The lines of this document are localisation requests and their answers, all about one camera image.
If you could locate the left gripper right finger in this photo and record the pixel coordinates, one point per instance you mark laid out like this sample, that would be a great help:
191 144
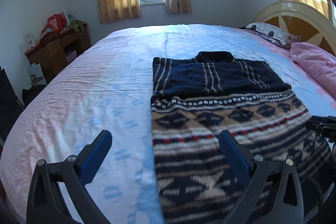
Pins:
284 203

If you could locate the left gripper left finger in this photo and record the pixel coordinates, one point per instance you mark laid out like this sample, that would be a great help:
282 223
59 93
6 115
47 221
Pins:
46 203

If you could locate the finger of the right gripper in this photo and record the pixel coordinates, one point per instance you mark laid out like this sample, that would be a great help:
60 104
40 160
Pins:
326 126

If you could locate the navy patterned knit sweater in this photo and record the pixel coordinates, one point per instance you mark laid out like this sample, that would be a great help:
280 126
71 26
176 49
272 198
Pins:
193 101

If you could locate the pink folded quilt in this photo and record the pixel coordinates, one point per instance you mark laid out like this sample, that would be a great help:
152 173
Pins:
317 63

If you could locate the white patterned pillow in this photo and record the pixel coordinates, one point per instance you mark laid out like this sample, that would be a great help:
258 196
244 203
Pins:
273 34

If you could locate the cream wooden headboard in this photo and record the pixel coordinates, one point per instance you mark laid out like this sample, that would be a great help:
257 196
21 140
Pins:
302 20

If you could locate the black bag on floor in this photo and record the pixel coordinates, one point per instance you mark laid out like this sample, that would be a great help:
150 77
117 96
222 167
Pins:
29 95

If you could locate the white paper bag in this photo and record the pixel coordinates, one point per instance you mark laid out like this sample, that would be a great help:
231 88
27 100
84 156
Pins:
36 75

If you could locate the blue pink bed sheet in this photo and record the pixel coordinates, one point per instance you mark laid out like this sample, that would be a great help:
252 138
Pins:
109 87

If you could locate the dark wooden desk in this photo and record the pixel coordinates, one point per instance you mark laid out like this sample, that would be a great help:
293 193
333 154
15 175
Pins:
53 52

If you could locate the red gift bag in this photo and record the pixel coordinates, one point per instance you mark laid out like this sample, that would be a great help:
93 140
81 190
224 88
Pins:
57 22

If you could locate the green plant on desk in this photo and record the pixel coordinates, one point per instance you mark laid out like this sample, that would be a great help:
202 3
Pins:
78 26

